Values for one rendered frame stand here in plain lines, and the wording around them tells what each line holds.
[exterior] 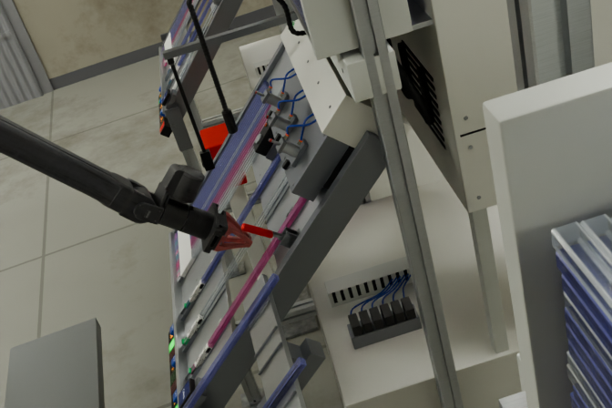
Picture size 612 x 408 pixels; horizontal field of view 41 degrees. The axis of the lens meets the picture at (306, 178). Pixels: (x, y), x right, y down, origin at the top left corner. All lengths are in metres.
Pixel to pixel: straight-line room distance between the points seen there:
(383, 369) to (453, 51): 0.75
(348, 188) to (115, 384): 1.75
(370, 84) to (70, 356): 1.22
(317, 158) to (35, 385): 1.06
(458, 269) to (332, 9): 0.92
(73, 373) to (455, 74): 1.26
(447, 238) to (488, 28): 0.85
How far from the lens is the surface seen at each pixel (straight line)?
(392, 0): 1.29
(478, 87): 1.42
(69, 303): 3.50
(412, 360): 1.81
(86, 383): 2.11
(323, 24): 1.28
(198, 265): 1.99
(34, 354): 2.29
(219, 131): 2.56
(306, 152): 1.47
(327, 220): 1.46
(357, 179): 1.43
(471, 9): 1.36
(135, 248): 3.64
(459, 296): 1.94
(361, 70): 1.29
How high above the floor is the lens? 1.91
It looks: 31 degrees down
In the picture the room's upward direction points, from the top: 17 degrees counter-clockwise
